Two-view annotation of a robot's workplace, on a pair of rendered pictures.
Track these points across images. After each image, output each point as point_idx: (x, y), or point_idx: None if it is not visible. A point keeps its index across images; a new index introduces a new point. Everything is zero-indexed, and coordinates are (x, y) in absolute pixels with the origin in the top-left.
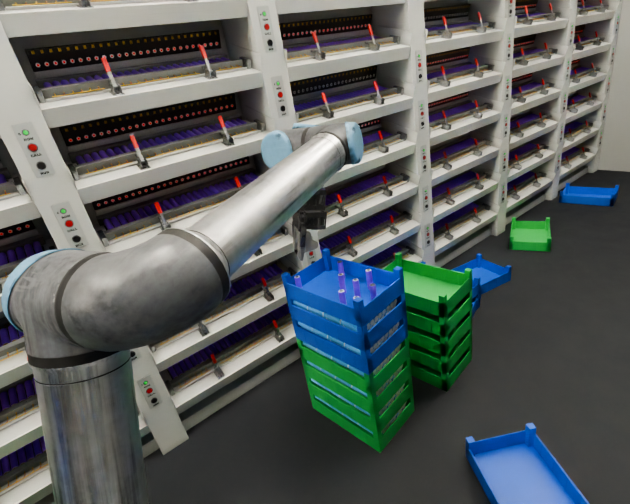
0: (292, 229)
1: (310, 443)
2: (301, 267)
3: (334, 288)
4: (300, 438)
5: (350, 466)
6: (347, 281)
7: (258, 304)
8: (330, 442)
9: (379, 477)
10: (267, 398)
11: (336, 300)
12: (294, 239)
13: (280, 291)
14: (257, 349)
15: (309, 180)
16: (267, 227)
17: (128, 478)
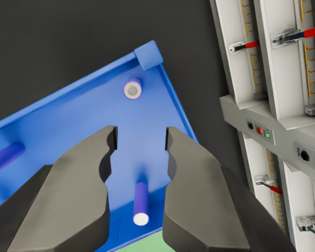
0: (257, 204)
1: (105, 42)
2: (310, 129)
3: (115, 160)
4: (115, 34)
5: (68, 69)
6: (127, 191)
7: (276, 10)
8: (98, 61)
9: (50, 87)
10: (184, 14)
11: (64, 147)
12: (180, 164)
13: (287, 67)
14: (232, 8)
15: None
16: None
17: None
